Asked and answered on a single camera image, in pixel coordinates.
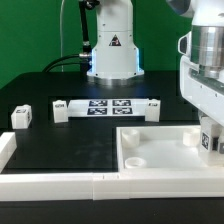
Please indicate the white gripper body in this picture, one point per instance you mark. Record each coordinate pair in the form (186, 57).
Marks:
(205, 94)

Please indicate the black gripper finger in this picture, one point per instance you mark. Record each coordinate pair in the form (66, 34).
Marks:
(219, 142)

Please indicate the white square tabletop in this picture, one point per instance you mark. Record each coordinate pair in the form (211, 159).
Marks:
(163, 147)

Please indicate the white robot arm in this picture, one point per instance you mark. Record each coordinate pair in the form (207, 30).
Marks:
(115, 58)

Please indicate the white sheet with fiducial tags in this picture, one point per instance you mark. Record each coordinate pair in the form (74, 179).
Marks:
(107, 107)

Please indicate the white U-shaped obstacle fence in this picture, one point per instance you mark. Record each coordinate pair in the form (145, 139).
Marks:
(134, 183)

